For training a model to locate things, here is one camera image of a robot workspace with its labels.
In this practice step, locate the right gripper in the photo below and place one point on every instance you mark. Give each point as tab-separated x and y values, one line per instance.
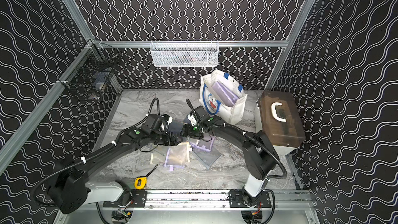
186	129

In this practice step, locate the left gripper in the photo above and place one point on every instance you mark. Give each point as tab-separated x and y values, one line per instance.
169	138

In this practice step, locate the white canvas tote bag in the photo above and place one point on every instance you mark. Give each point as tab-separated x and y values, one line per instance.
209	99

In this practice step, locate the purple trim mesh pouch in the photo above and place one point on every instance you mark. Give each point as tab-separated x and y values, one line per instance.
221	96

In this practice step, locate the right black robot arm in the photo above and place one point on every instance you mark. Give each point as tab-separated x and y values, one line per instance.
261	159

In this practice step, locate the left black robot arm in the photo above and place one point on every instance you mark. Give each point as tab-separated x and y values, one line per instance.
66	188

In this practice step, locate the small purple mesh pouch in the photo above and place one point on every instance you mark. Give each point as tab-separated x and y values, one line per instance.
204	145

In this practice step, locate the yellow tape measure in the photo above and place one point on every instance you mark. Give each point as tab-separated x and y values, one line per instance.
141	182

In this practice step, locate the brown lid storage box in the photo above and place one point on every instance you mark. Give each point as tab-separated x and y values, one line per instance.
276	115

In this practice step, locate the white wire mesh basket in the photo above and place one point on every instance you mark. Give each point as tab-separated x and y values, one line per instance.
184	53

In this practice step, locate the black wire basket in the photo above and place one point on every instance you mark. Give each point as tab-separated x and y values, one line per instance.
93	74

